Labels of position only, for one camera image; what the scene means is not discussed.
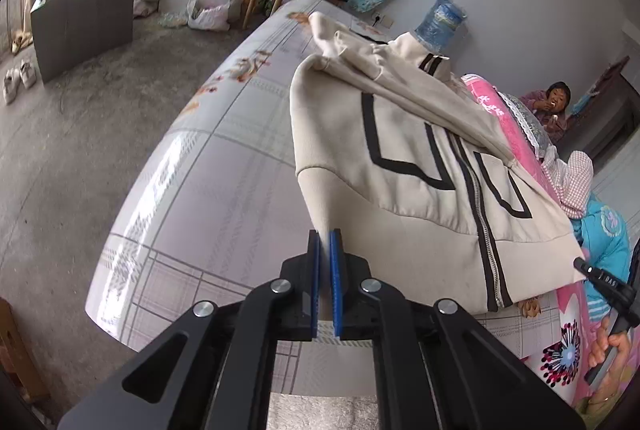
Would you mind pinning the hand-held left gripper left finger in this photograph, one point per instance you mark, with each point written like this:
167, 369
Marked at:
314, 290

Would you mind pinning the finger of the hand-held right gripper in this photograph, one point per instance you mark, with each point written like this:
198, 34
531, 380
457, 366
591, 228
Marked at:
586, 269

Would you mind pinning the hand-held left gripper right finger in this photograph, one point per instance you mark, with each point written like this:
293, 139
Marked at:
337, 290

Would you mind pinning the beige zip jacket black trim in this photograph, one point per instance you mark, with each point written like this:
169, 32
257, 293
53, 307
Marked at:
400, 159

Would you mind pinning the person's right forearm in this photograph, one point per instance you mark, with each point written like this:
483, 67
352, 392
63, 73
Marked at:
600, 402

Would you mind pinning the person's right hand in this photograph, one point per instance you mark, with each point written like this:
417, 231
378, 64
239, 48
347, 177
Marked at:
622, 352

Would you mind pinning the pink floral blanket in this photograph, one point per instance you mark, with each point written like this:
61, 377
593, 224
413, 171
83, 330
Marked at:
550, 335

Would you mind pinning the pink white checkered cloth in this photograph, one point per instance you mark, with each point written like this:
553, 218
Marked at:
572, 182

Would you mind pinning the dark wooden door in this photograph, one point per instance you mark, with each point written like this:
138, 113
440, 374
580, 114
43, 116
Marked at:
607, 109

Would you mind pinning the lace-edged grey green pillow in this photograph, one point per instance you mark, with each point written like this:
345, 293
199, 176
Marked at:
525, 119

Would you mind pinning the blue water bottle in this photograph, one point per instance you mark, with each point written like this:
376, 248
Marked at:
440, 24

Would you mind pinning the white plastic bag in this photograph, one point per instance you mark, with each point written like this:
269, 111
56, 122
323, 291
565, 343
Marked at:
212, 9

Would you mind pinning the brown cardboard box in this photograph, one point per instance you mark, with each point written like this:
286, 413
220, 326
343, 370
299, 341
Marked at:
17, 350

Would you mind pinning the grey cabinet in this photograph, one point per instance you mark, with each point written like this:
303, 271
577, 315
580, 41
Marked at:
80, 29

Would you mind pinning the white shoe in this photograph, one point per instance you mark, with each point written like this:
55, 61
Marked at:
10, 84
27, 72

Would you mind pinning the beige slippers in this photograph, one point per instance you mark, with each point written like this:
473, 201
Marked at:
21, 42

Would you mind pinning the wall socket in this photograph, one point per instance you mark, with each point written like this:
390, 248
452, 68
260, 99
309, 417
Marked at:
382, 19

